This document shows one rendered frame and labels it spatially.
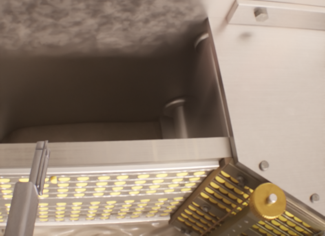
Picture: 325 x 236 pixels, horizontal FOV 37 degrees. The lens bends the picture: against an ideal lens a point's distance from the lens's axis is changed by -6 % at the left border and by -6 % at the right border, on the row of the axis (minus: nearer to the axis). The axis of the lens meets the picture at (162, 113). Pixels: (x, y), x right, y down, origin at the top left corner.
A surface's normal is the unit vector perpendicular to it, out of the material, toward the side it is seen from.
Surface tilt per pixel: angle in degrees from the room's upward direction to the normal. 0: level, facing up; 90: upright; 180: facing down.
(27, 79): 0
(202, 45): 0
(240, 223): 38
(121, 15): 0
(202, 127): 90
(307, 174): 90
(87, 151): 90
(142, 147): 90
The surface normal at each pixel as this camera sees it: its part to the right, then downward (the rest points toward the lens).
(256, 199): 0.22, -0.44
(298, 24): 0.13, 0.90
